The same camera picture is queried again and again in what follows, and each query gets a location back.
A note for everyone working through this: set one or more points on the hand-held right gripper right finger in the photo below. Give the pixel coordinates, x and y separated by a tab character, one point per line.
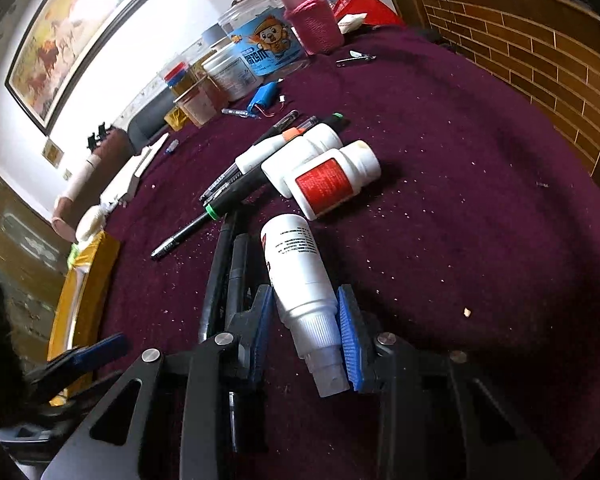
347	340

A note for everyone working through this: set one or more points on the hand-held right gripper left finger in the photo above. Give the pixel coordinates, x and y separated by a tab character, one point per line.
262	330

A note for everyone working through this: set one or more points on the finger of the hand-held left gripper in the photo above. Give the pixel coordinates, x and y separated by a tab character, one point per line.
105	347

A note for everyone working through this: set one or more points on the white tray with yellow edge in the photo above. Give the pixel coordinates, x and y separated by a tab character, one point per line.
82	285

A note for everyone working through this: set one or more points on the white spray bottle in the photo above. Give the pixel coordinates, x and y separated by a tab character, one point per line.
295	270

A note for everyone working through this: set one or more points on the white bottle with red label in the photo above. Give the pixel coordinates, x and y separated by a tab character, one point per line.
325	180

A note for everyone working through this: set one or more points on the white glue bottle orange cap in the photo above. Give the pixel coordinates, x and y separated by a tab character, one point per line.
255	156

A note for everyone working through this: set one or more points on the white green paper box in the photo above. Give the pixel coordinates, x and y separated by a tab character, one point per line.
300	152

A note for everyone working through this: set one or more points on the clear gel pen black grip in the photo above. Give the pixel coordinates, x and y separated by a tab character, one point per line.
280	125

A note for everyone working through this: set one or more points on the clear gel pen black cap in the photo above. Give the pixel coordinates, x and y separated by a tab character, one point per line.
307	122

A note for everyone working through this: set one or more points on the black marker green cap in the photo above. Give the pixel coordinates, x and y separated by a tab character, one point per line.
332	121

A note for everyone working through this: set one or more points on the white plastic bag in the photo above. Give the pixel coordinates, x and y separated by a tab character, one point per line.
89	225

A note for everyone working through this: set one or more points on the thin black pen green end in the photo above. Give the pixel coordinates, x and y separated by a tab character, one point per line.
180	235

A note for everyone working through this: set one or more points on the wooden door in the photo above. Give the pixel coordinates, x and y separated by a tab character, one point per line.
15	240

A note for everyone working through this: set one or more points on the white papers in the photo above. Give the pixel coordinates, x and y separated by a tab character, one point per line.
130	175

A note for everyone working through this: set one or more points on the brown armchair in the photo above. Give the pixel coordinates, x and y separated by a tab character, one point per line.
95	170

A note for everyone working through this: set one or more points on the maroon tablecloth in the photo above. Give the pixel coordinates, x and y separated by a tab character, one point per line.
480	210

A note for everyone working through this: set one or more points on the small blue pen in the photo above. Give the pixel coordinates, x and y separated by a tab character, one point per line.
240	112

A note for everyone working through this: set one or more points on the black leather sofa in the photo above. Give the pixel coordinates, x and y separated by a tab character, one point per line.
147	122

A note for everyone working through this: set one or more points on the amber plastic jar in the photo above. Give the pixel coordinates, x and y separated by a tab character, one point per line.
197	107

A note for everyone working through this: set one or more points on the blue battery pack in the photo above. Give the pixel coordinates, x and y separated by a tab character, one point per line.
266	96

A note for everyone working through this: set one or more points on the white plastic jar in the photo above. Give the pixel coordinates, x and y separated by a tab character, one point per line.
230	75

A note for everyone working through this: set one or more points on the small jar red blue lid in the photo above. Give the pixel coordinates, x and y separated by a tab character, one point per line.
177	77

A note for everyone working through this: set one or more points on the metal nail clipper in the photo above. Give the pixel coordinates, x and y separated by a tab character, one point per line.
355	59

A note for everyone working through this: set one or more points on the large clear jar red lid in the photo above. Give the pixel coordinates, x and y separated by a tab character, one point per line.
260	40

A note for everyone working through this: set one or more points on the grey lid jar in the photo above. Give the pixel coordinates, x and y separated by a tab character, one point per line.
212	35

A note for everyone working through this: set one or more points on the framed painting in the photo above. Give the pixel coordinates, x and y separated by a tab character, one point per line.
80	35

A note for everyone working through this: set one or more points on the pink flask with knitted sleeve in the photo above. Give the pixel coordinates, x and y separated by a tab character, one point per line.
312	20

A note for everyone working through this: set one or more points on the white tissue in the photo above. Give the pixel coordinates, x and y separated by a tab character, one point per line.
351	22

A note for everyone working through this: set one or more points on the red box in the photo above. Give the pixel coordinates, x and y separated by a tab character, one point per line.
370	7

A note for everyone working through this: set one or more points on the wooden sideboard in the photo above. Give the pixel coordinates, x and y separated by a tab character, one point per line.
530	60

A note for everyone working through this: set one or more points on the wall outlet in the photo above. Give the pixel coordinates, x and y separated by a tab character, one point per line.
67	174

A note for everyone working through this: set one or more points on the yellow wall plaque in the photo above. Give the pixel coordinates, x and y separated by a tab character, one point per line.
53	152

